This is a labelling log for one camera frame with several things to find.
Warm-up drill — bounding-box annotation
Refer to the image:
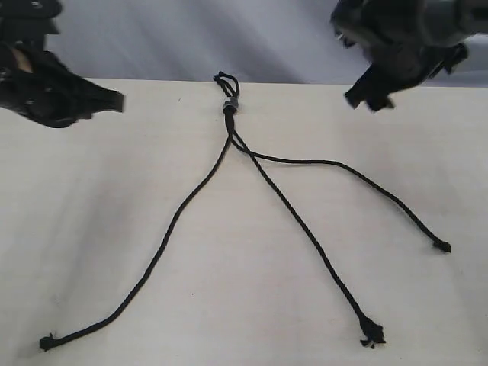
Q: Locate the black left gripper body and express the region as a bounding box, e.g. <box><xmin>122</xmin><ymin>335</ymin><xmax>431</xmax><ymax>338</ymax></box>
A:
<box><xmin>1</xmin><ymin>1</ymin><xmax>95</xmax><ymax>128</ymax></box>

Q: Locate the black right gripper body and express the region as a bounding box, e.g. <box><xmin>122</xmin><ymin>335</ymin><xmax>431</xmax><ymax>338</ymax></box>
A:
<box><xmin>330</xmin><ymin>1</ymin><xmax>468</xmax><ymax>92</ymax></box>

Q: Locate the black cable bundle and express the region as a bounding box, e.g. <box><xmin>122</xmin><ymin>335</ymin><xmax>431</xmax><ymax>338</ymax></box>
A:
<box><xmin>215</xmin><ymin>70</ymin><xmax>386</xmax><ymax>348</ymax></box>

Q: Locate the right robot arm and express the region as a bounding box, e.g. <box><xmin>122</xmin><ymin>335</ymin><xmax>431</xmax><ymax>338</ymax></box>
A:
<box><xmin>330</xmin><ymin>1</ymin><xmax>487</xmax><ymax>112</ymax></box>

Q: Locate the grey backdrop cloth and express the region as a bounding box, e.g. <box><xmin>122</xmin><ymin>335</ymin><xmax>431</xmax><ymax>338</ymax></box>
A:
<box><xmin>37</xmin><ymin>0</ymin><xmax>488</xmax><ymax>88</ymax></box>

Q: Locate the grey metal cable clamp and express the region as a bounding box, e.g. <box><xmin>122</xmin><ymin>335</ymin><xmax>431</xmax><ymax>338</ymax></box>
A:
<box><xmin>223</xmin><ymin>97</ymin><xmax>239</xmax><ymax>114</ymax></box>

